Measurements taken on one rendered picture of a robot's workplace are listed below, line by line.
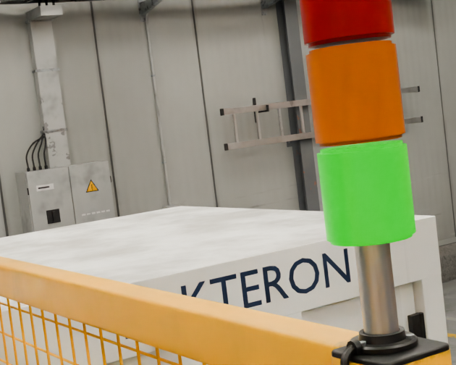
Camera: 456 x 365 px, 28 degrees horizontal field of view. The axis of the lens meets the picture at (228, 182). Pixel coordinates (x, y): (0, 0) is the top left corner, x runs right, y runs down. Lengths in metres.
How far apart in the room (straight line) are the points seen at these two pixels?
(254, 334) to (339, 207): 0.15
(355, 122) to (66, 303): 0.49
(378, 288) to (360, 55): 0.13
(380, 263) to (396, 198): 0.04
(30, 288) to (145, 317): 0.28
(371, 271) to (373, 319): 0.03
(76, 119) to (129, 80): 0.67
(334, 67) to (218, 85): 8.85
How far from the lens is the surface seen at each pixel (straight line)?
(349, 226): 0.49
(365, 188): 0.49
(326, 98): 0.49
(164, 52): 9.06
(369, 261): 0.51
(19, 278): 1.04
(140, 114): 8.87
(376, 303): 0.51
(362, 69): 0.49
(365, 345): 0.52
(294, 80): 9.68
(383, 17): 0.50
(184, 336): 0.70
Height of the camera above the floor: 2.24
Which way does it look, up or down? 4 degrees down
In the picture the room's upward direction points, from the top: 7 degrees counter-clockwise
